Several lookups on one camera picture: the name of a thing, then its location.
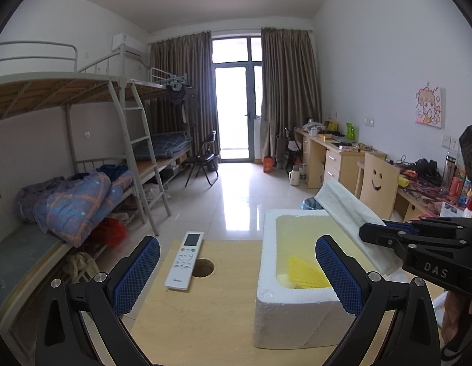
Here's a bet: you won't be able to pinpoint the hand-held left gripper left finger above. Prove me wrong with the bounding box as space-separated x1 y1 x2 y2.
35 235 161 366

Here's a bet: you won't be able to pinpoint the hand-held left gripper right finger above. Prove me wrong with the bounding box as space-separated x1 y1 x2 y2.
315 235 442 366

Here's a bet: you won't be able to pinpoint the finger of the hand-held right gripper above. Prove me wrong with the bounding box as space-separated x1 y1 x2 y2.
359 223 467 252
381 217 472 234

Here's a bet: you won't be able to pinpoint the yellow sponge cloth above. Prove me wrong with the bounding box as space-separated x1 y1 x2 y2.
288 255 332 289

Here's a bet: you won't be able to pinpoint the white foam sheet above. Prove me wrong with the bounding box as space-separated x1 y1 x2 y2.
315 179 404 275

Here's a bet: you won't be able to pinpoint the white foam box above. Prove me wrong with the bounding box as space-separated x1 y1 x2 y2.
253 208 408 349

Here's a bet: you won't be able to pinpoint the person's right hand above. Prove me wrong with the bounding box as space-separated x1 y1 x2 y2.
442 289 472 351

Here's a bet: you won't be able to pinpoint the cluttered wooden desk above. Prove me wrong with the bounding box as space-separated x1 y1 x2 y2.
357 160 472 224

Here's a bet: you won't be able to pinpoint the wooden chair with smiley cutout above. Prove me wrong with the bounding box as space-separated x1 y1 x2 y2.
354 152 400 218

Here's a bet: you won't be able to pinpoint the white remote control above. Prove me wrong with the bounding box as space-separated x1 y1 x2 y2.
164 231 204 291

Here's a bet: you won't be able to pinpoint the red plastic bag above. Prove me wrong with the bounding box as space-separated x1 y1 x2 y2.
89 217 128 248

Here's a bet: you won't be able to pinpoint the beige cloth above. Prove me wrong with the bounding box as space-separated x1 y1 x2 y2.
62 252 101 283

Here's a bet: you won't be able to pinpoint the black bag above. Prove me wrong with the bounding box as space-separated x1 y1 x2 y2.
415 159 443 185

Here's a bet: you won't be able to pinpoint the trash bin with blue bag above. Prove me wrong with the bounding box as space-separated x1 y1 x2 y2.
301 196 326 210

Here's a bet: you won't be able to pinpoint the wooden desk with drawers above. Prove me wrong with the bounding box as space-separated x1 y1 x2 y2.
294 127 388 190

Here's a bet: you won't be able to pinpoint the blue checked quilt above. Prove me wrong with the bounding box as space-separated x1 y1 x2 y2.
15 166 135 246

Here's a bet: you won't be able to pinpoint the black trolley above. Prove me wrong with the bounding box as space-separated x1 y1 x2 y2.
277 127 303 170

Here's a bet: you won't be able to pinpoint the grey mattress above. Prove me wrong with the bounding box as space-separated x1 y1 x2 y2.
0 221 65 300

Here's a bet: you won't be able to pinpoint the white metal bunk bed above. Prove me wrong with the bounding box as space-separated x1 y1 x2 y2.
127 66 194 187
0 42 172 328

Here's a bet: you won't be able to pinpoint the blue checked mattress cover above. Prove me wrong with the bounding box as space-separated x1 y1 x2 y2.
131 131 193 161

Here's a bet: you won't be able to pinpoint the black folding chair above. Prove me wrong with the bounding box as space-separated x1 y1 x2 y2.
184 130 219 187

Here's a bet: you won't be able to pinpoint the white bed ladder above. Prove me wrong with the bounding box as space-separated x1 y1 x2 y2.
108 78 172 237

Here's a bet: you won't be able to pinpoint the brown curtain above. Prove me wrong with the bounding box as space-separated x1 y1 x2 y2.
261 27 322 165
150 30 219 163

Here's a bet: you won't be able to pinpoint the dark hanging clothes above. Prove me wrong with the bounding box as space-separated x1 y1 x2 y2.
165 82 193 108

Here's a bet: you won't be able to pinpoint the glass balcony door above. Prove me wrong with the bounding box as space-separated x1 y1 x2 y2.
211 36 264 163

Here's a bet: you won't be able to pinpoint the white air conditioner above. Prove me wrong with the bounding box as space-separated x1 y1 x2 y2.
112 34 143 59

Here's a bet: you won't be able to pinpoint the cartoon wall poster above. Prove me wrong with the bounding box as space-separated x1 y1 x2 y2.
415 84 447 129

